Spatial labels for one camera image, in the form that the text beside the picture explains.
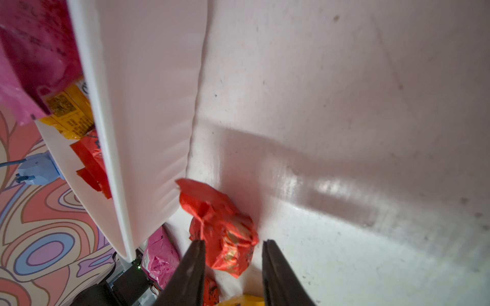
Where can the yellow tea bag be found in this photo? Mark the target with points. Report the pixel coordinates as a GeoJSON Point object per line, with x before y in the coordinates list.
{"type": "Point", "coordinates": [243, 300]}
{"type": "Point", "coordinates": [71, 113]}

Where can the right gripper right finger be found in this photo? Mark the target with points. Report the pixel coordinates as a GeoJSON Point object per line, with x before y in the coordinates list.
{"type": "Point", "coordinates": [281, 285]}

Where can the pink tea bag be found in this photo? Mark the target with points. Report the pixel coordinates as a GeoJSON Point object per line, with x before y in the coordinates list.
{"type": "Point", "coordinates": [160, 259]}
{"type": "Point", "coordinates": [39, 56]}

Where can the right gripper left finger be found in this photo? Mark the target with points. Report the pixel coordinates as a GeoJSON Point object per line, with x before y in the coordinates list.
{"type": "Point", "coordinates": [186, 286]}

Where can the white plastic storage box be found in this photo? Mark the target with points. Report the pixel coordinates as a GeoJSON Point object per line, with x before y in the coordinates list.
{"type": "Point", "coordinates": [141, 61]}

